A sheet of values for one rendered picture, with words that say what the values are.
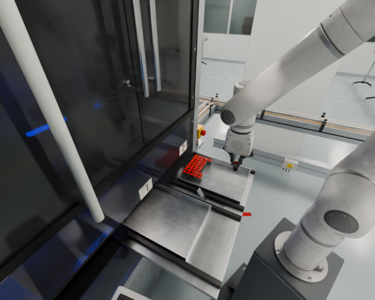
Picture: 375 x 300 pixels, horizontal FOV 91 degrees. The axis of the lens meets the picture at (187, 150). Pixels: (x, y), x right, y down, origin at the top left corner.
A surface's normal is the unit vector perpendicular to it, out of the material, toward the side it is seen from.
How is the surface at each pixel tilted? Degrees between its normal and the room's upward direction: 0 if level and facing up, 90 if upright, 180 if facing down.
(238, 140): 91
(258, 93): 64
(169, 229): 0
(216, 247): 0
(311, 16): 90
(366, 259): 0
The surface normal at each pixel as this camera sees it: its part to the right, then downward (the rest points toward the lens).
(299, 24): -0.45, 0.52
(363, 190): 0.12, -0.73
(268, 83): -0.09, 0.05
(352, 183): -0.16, -0.89
